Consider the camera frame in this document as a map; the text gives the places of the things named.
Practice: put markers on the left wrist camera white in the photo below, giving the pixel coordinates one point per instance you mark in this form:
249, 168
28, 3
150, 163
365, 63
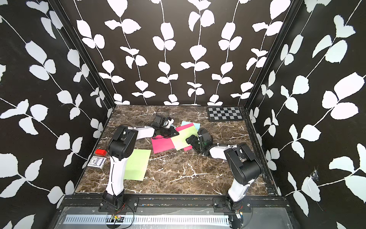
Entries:
169, 122

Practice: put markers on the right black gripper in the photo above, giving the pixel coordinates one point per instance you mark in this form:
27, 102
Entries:
191, 140

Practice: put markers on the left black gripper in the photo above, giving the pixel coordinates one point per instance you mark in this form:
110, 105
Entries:
172, 130

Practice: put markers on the white perforated rail strip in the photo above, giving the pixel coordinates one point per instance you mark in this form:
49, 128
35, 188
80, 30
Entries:
215, 220

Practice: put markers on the yellow-green paper sheet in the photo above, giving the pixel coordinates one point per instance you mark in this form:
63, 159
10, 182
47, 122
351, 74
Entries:
137, 165
184, 138

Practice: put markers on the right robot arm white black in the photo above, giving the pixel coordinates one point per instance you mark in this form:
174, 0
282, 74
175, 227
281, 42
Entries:
243, 163

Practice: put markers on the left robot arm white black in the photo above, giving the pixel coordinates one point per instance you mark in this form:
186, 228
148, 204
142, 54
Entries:
121, 147

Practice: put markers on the small red box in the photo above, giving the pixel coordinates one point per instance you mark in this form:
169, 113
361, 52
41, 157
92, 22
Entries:
101, 152

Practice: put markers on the checkerboard calibration board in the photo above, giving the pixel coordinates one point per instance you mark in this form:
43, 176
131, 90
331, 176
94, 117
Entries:
223, 114

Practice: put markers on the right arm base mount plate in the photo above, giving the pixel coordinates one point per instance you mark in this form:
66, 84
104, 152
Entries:
224, 204

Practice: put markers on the left pink paper sheet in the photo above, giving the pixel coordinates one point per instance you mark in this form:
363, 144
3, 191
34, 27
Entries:
161, 144

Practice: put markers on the right light blue paper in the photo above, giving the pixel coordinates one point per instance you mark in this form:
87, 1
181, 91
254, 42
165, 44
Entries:
186, 124

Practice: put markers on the small electronics board with wires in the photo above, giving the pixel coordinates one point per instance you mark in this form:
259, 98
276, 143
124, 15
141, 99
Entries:
115, 219

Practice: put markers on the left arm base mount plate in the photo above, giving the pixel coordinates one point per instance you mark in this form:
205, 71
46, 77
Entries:
127, 204

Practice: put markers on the playing card deck box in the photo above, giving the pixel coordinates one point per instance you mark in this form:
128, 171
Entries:
97, 162

